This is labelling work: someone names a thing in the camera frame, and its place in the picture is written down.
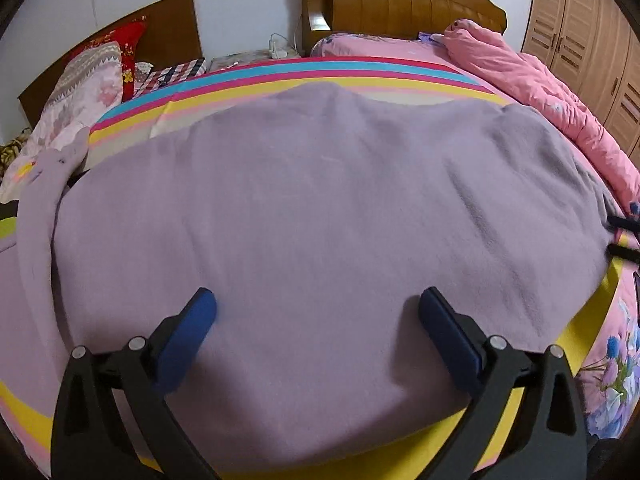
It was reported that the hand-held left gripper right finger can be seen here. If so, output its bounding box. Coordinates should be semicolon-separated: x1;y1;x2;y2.
419;287;588;480

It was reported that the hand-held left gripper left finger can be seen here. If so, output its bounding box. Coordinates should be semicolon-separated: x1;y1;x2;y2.
50;287;217;480

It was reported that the lilac purple sweater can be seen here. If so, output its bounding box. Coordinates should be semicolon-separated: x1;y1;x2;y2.
15;81;623;476

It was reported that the pink quilt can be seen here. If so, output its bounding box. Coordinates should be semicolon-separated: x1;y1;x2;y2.
442;19;640;206

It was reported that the light wooden wardrobe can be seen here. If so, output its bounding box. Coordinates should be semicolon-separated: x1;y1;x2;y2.
520;0;640;156

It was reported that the brown patterned blanket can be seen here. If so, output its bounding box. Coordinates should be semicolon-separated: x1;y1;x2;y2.
0;127;32;181

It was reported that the checkered cloth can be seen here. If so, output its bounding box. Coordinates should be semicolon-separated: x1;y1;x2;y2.
132;57;208;96

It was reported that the floral patterned pillow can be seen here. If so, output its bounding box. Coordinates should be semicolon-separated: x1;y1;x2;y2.
0;40;125;201

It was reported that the nightstand with floral cover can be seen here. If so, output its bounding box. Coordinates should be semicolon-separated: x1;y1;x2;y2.
210;49;301;72

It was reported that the striped colourful bed sheet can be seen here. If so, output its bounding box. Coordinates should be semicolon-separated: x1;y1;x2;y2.
0;55;640;480

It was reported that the red embroidered pillow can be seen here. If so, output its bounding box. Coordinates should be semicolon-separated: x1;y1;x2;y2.
67;19;148;103

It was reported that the white power strip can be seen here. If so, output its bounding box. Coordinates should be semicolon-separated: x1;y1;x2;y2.
269;34;296;59

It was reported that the dark flat wooden headboard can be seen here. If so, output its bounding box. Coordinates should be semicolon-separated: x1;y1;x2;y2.
18;0;203;128

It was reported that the glossy wooden headboard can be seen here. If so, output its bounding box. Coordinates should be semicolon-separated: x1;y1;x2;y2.
301;0;507;56

